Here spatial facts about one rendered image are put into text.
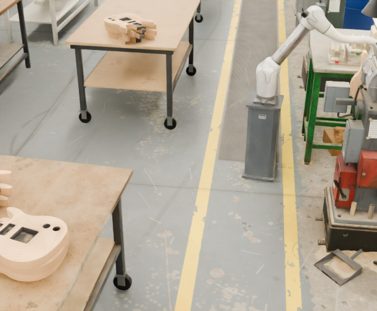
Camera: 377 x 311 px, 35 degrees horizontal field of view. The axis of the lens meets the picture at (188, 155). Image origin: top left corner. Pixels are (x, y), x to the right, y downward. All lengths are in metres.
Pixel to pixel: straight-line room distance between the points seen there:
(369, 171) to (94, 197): 1.85
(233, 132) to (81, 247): 3.16
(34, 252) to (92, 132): 3.25
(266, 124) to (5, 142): 2.53
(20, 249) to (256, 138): 2.67
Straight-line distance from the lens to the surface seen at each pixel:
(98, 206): 3.26
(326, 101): 4.26
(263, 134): 4.94
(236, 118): 6.15
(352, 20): 7.57
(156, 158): 5.42
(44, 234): 2.88
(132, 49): 5.56
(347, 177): 4.23
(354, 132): 4.12
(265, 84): 4.79
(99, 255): 3.66
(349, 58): 5.14
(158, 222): 4.61
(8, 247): 2.85
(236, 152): 5.53
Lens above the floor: 2.76
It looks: 30 degrees down
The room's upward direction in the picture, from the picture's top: straight up
